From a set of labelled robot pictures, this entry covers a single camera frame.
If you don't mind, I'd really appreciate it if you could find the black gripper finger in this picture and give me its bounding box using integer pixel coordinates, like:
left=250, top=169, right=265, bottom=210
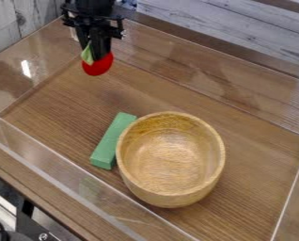
left=89, top=26, right=112, bottom=60
left=74, top=25, right=89, bottom=49

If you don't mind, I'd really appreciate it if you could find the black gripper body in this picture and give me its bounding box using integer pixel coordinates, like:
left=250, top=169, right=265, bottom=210
left=60, top=0, right=124, bottom=39

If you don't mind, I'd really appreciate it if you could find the red plush strawberry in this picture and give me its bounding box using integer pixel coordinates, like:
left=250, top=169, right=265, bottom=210
left=80, top=44, right=113, bottom=76

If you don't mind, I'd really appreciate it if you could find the green rectangular block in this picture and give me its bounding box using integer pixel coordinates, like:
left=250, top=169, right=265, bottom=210
left=89, top=112, right=137, bottom=170

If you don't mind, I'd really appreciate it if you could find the wooden bowl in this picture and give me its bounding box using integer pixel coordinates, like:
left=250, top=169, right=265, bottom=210
left=116, top=111, right=225, bottom=208

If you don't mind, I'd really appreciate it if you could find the black table leg bracket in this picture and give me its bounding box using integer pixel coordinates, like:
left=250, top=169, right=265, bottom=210
left=14, top=200, right=60, bottom=241

